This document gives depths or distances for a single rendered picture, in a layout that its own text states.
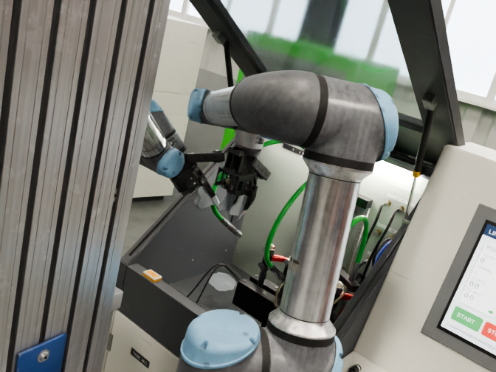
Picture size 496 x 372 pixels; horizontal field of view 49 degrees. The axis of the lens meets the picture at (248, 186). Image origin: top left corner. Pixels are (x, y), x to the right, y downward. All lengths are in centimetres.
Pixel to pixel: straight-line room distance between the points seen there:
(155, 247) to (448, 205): 87
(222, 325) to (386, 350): 68
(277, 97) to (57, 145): 33
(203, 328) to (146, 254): 86
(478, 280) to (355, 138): 68
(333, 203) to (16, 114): 48
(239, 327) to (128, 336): 89
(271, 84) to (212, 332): 39
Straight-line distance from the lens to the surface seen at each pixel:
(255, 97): 83
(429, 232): 145
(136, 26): 68
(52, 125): 63
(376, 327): 149
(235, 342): 86
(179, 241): 181
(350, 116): 83
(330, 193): 85
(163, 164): 132
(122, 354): 180
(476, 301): 142
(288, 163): 189
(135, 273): 166
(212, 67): 651
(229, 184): 135
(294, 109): 80
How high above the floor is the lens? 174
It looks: 17 degrees down
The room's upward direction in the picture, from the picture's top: 15 degrees clockwise
